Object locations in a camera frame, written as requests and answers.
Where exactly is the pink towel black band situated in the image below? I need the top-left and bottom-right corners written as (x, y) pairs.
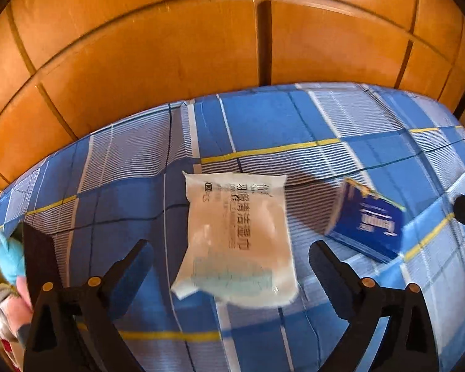
top-left (8, 275), bottom-right (35, 346)

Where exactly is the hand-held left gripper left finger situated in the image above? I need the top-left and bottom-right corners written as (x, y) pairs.
top-left (23, 239), bottom-right (154, 372)

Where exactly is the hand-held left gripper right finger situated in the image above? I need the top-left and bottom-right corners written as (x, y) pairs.
top-left (309, 240), bottom-right (439, 372)

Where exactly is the maroon box gold inside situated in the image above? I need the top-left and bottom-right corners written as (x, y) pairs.
top-left (22, 221), bottom-right (60, 311)

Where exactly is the white wet wipes packet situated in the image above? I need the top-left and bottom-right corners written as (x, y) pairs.
top-left (170, 170), bottom-right (299, 310)

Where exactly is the blue plaid bed sheet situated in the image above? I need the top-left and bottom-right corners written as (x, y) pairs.
top-left (0, 81), bottom-right (465, 372)

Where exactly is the blue plush toy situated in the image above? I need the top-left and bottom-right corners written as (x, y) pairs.
top-left (0, 232), bottom-right (27, 284)

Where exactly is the wooden wardrobe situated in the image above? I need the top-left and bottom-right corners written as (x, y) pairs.
top-left (0, 0), bottom-right (465, 202)

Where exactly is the blue tissue pack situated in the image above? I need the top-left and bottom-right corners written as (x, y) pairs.
top-left (324, 178), bottom-right (407, 264)

